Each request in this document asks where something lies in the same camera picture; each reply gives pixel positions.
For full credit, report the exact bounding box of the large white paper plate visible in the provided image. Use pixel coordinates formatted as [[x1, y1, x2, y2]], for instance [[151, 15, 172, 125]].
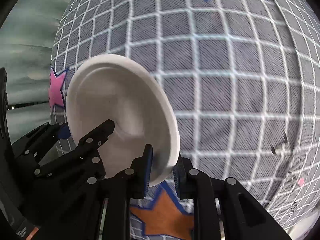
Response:
[[66, 54, 180, 186]]

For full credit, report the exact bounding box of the grey checked star tablecloth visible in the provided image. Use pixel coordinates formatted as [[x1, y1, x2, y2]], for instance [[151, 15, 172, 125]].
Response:
[[51, 0, 319, 232]]

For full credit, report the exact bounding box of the teal curtain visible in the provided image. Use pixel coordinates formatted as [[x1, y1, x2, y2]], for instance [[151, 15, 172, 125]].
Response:
[[1, 0, 71, 142]]

